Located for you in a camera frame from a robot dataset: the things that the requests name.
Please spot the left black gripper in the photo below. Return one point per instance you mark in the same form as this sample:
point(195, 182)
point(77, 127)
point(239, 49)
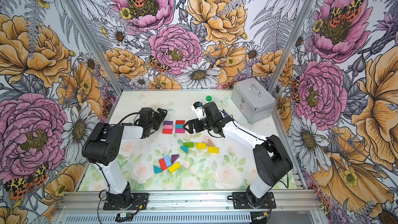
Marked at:
point(160, 117)

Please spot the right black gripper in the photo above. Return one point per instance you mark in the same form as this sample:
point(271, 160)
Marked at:
point(196, 122)

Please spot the teal rectangular block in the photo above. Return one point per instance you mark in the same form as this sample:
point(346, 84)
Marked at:
point(179, 126)

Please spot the teal triangular block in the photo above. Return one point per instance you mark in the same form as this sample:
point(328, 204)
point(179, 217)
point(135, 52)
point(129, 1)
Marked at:
point(184, 149)

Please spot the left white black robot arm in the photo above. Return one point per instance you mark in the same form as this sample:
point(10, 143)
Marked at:
point(103, 145)

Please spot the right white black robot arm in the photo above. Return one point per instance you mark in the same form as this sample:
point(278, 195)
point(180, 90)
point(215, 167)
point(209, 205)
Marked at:
point(271, 158)

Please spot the blue white plastic packet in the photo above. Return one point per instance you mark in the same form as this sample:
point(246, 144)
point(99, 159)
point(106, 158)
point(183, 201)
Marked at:
point(225, 113)

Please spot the tan triangular block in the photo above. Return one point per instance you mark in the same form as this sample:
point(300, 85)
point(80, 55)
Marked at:
point(210, 143)

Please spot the yellow block near green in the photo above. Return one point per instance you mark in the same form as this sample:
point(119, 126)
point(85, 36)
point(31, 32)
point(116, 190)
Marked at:
point(200, 145)

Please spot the white bottle green cap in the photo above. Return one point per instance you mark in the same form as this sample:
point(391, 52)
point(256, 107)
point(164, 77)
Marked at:
point(208, 98)

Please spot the yellow block right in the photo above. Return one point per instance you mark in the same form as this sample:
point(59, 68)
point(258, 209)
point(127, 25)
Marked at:
point(213, 149)

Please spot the green rectangular block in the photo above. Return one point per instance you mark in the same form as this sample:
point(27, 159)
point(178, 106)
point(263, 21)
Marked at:
point(189, 144)

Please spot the purple triangular block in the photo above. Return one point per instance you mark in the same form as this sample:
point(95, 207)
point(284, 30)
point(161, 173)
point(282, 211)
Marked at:
point(174, 158)

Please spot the light blue block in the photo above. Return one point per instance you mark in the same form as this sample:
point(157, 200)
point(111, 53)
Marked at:
point(167, 160)

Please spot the red block lower cluster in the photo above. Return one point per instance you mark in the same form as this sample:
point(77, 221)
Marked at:
point(163, 164)

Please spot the silver metal case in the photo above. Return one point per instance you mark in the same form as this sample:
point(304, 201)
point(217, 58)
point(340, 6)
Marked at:
point(253, 100)

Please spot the teal triangle lower cluster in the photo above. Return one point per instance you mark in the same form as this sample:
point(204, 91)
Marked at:
point(157, 170)

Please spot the yellow block lower cluster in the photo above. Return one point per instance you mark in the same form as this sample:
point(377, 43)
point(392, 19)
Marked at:
point(174, 167)

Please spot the small green circuit board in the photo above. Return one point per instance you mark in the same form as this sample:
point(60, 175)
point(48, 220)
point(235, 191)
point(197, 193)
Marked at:
point(122, 217)

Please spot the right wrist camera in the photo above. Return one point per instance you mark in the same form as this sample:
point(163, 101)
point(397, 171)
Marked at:
point(197, 107)

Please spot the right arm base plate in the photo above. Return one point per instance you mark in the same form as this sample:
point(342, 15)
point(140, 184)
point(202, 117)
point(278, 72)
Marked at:
point(246, 200)

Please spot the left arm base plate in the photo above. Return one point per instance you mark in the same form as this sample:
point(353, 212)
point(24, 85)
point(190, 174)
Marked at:
point(130, 201)

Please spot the right aluminium frame post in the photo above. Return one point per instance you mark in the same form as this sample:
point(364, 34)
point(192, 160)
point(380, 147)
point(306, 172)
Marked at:
point(301, 18)

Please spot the aluminium frame post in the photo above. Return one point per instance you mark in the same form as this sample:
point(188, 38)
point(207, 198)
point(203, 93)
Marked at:
point(81, 23)
point(301, 18)

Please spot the aluminium front rail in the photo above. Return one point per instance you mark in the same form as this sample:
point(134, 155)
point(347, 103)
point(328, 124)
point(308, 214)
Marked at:
point(292, 200)

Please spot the left aluminium frame post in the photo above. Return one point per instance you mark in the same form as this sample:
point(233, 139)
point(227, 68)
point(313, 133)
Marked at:
point(81, 23)

